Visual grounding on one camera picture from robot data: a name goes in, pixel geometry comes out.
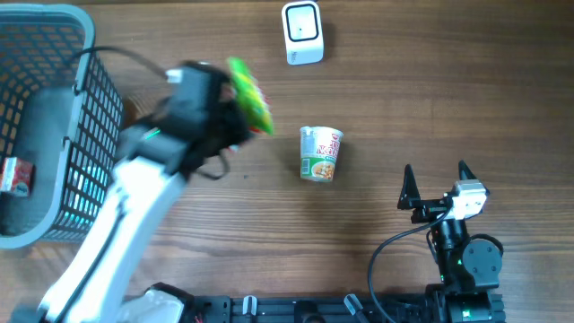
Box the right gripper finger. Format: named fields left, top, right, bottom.
left=397, top=164, right=422, bottom=209
left=457, top=160, right=490, bottom=195

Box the green snack bag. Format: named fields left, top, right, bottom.
left=228, top=57, right=274, bottom=135

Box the cup noodles cup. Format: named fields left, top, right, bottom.
left=300, top=127, right=344, bottom=182

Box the small red white packet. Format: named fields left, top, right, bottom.
left=1, top=157, right=34, bottom=197

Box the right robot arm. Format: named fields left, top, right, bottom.
left=397, top=161, right=506, bottom=322

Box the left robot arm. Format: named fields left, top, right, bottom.
left=10, top=61, right=251, bottom=322

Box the white barcode scanner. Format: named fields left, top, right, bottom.
left=282, top=1, right=325, bottom=65

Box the grey plastic mesh basket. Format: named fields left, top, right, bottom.
left=1, top=4, right=124, bottom=249

